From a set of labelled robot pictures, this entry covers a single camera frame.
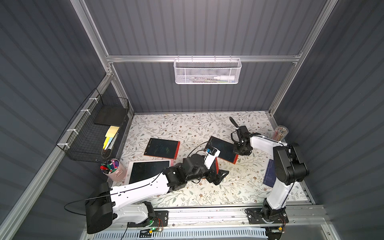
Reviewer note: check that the clear tube of colour pencils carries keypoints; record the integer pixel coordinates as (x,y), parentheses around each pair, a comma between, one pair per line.
(280,133)

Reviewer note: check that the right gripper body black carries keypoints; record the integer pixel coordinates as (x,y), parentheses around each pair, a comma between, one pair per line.
(240,132)

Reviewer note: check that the pink white writing tablet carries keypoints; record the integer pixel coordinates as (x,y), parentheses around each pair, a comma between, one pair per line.
(142,170)

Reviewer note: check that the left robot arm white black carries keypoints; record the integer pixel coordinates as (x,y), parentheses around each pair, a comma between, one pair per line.
(128,204)

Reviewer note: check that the red tablet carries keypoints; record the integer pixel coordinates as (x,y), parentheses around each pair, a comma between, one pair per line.
(211,175)
(226,149)
(161,148)

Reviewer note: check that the white marker in basket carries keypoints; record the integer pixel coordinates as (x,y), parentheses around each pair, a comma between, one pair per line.
(226,79)

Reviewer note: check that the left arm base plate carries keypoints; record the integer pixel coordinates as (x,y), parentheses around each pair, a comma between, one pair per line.
(158,219)

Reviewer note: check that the yellow sticky notes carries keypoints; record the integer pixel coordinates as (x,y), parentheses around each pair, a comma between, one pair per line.
(110,134)

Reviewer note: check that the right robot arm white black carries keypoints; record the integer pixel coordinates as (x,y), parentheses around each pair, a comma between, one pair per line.
(289,169)

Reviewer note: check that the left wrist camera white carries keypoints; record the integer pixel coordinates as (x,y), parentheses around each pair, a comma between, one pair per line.
(212,154)

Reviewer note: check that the white wire mesh basket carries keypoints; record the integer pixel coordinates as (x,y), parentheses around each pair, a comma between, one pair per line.
(201,70)

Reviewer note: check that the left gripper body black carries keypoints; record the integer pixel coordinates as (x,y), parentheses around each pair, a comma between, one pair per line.
(214,174)

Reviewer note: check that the black wire wall basket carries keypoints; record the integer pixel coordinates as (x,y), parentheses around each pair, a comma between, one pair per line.
(83,140)

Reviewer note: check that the dark blue book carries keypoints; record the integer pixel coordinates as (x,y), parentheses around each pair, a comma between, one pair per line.
(270,174)

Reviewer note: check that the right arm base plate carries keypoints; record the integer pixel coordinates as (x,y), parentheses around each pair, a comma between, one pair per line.
(258,216)

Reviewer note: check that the black notebook in basket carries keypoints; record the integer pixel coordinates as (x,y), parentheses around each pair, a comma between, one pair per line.
(110,116)

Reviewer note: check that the pink cup of markers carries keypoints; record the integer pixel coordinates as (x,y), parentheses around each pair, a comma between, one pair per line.
(114,170)

